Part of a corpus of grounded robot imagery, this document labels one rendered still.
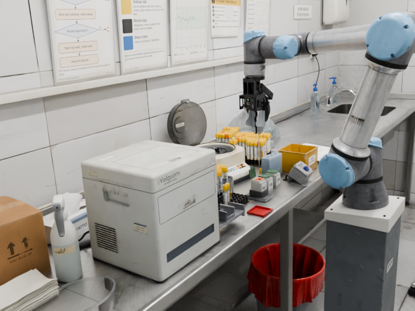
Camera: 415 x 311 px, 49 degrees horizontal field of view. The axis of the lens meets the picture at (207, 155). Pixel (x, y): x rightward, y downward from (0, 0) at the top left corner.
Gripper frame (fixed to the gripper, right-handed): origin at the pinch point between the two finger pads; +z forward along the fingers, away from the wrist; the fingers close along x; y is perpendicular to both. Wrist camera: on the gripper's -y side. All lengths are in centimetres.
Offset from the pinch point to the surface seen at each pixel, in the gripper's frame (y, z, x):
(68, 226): 76, 11, -14
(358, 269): 3, 43, 40
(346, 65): -240, 1, -54
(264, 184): 0.0, 20.7, 2.0
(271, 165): -19.7, 19.8, -5.6
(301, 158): -32.0, 19.0, 2.3
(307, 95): -175, 17, -60
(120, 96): 13, -11, -57
